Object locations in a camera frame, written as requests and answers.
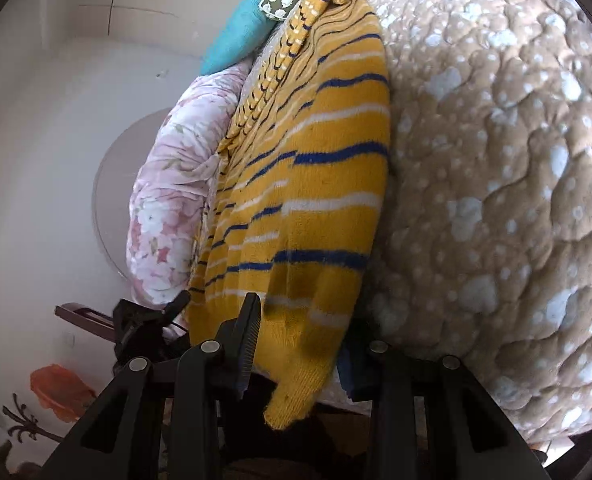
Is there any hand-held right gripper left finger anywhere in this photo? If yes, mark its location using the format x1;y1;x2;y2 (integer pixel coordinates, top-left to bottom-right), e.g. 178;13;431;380
41;292;262;480

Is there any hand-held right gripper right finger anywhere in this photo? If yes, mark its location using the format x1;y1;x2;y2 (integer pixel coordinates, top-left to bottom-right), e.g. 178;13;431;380
338;340;552;480

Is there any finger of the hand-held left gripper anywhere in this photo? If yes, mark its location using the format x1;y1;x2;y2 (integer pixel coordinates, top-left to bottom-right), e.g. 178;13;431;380
162;290;192;329

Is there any yellow striped knit sweater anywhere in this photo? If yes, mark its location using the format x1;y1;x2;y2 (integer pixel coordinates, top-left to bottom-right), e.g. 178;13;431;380
182;0;393;431

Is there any dark wooden furniture piece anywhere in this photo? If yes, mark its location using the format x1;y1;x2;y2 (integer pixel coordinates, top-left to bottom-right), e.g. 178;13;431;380
54;303;119;344

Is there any orange plastic bag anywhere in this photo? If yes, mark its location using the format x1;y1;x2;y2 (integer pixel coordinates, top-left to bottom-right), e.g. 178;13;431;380
30;364;98;423

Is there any pink floral duvet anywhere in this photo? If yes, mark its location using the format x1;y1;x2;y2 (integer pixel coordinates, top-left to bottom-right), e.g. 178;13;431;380
126;59;253;311

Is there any white round headboard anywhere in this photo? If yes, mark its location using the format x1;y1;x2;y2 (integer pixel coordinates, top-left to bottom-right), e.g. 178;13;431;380
91;109;178;283

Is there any brown spotted quilt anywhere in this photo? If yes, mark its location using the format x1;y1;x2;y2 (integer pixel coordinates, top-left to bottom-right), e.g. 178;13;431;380
321;0;592;446

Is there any teal pillow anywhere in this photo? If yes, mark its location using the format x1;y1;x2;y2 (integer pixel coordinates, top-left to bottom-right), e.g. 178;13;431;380
199;0;278;77

